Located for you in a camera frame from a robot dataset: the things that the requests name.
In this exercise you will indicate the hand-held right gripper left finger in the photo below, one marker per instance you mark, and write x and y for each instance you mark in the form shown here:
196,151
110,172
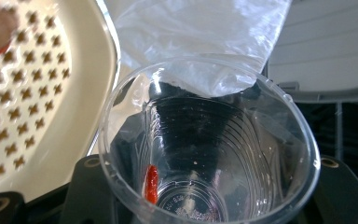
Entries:
84,193

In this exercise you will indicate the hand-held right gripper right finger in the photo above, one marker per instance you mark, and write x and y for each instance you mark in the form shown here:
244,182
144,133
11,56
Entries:
345,193

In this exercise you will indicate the red chili piece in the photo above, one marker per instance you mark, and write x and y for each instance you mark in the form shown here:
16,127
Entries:
151,185

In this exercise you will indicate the clear plastic cup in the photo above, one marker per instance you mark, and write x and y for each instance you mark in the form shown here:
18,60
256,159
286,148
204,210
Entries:
261,140

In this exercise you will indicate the cream strainer container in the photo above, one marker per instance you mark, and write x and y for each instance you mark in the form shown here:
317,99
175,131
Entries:
84,93

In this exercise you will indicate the white plastic trash bag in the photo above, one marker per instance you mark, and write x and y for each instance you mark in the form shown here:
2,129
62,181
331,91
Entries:
199,40

